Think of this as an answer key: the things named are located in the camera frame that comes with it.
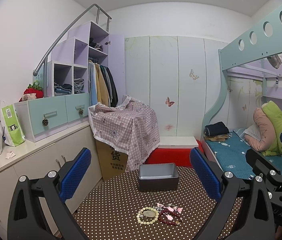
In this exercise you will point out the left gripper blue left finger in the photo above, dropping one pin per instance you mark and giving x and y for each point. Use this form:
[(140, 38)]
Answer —
[(72, 172)]

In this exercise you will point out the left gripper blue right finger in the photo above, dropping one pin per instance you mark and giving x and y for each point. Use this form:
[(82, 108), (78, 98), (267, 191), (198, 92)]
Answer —
[(209, 180)]

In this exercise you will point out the pale jade pendant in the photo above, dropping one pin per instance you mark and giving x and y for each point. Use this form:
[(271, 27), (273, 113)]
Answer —
[(149, 213)]

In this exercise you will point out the blue patterned mattress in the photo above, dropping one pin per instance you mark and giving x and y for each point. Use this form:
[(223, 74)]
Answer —
[(230, 155)]

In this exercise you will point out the green and pink quilt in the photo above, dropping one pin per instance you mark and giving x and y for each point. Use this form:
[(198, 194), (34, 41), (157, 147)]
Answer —
[(264, 135)]

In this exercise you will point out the cardboard box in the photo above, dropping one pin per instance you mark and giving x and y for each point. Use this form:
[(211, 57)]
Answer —
[(112, 162)]

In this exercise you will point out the dark folded clothes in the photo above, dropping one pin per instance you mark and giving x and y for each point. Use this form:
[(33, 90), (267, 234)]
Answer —
[(216, 129)]

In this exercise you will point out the red and white stool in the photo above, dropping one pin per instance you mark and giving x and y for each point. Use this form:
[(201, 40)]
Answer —
[(174, 150)]

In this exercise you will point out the brown polka dot tablecloth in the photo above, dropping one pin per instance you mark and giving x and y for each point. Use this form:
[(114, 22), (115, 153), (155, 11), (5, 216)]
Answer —
[(110, 210)]

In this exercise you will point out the dark rectangular storage box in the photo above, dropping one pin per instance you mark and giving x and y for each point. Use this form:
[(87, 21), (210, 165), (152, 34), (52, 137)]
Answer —
[(158, 177)]

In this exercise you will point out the left pinecone drawer ornament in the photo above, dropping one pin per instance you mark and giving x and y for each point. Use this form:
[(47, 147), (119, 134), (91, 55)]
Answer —
[(45, 122)]

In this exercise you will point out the pinecone drawer ornament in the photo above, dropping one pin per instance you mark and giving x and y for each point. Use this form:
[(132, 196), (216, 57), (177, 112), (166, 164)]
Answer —
[(81, 111), (45, 122)]

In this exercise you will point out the right pinecone drawer ornament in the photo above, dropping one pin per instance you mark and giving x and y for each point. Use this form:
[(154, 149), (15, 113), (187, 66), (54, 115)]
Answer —
[(81, 111)]

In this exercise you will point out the teal drawer unit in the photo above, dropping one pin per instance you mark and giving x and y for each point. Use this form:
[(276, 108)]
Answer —
[(61, 111)]

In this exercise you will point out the green white paper bag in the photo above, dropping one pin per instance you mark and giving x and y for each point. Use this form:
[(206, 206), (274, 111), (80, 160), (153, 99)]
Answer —
[(11, 130)]

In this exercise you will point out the pink checkered cloth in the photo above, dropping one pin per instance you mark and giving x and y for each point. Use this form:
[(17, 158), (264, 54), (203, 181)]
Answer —
[(130, 128)]

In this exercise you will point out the white low cabinet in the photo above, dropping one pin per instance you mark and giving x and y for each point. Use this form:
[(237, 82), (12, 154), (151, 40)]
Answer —
[(36, 159)]

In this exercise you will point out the hanging clothes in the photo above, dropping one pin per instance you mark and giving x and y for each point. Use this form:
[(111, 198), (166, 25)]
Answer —
[(102, 88)]

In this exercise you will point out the pink butterfly sticker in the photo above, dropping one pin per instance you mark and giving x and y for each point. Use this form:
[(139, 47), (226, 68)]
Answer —
[(169, 103)]

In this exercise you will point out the red strawberry plush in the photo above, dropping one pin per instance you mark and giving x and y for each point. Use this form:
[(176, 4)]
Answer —
[(33, 91)]

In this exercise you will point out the cream butterfly sticker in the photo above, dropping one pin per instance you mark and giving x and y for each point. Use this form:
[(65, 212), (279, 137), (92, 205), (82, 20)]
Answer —
[(192, 75)]

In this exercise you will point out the white wardrobe doors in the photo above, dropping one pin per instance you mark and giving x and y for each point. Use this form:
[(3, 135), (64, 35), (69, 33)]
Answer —
[(157, 67)]

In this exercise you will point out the purple stair shelf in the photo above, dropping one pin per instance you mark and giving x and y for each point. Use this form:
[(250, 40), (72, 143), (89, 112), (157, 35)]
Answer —
[(69, 58)]

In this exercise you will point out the teal bunk bed frame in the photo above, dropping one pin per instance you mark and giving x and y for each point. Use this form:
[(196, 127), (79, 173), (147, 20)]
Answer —
[(262, 40)]

